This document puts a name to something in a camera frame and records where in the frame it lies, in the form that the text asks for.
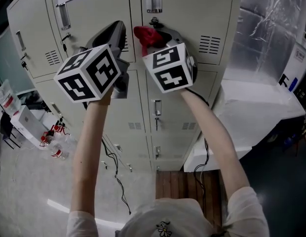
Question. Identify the large white covered block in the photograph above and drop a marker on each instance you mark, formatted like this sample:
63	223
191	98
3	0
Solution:
261	102

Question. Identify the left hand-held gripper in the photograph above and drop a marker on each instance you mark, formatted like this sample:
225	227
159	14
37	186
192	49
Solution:
88	75

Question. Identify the large clear water bottle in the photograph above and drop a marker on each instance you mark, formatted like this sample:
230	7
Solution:
8	99

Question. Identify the clear water jug red label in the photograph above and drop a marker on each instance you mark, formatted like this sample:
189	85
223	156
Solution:
58	153

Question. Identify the small blue box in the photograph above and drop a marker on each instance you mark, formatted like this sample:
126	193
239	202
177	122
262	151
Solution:
293	84

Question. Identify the grey metal cabinet door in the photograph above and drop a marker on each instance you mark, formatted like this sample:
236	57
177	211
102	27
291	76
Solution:
204	9

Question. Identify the person's white shirt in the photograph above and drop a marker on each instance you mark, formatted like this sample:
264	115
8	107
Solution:
172	218

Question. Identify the silver foil sheet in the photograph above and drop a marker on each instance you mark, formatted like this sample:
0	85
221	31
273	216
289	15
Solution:
264	33

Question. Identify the brown wooden slat platform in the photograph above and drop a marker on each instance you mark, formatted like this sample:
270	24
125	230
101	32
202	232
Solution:
177	184

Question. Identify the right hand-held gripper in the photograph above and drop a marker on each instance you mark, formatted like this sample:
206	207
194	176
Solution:
170	68

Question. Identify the red cloth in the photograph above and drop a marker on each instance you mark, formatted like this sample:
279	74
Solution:
145	34

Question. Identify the beige metal locker unit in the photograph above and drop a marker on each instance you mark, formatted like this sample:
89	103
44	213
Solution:
172	112

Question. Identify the black chair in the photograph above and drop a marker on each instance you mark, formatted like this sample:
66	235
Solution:
8	130

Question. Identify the white panel with blue poster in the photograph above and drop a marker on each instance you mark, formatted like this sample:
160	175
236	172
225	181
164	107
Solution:
299	55

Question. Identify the black key in lock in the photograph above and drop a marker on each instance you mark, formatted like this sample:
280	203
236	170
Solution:
154	21
64	47
24	64

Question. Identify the person's right forearm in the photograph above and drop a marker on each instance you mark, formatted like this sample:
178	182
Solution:
222	142

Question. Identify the white water dispenser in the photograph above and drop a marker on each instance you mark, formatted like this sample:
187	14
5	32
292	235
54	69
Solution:
28	125

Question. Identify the person's left forearm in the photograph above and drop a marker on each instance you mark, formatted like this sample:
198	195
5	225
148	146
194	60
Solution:
88	152

